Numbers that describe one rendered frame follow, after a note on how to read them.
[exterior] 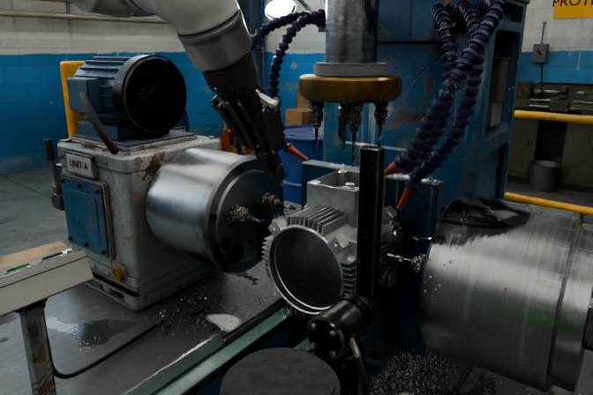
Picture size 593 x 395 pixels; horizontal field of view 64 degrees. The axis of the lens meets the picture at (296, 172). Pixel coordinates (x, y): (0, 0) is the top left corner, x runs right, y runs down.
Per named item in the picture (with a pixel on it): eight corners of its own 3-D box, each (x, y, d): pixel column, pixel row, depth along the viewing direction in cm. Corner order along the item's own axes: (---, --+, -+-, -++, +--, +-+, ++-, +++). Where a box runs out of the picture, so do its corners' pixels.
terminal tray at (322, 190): (339, 203, 97) (339, 168, 96) (386, 212, 91) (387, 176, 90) (304, 219, 88) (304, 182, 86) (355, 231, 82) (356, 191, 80)
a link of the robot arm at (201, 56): (206, 5, 68) (221, 42, 72) (162, 37, 63) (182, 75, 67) (252, 2, 63) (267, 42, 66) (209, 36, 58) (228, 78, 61)
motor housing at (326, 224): (320, 265, 104) (322, 182, 99) (401, 291, 93) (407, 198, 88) (261, 303, 88) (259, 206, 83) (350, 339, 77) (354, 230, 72)
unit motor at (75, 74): (125, 197, 143) (112, 54, 133) (200, 219, 124) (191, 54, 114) (39, 221, 123) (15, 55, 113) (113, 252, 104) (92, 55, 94)
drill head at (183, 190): (192, 222, 131) (187, 133, 125) (299, 255, 110) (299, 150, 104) (111, 252, 112) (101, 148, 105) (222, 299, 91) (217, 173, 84)
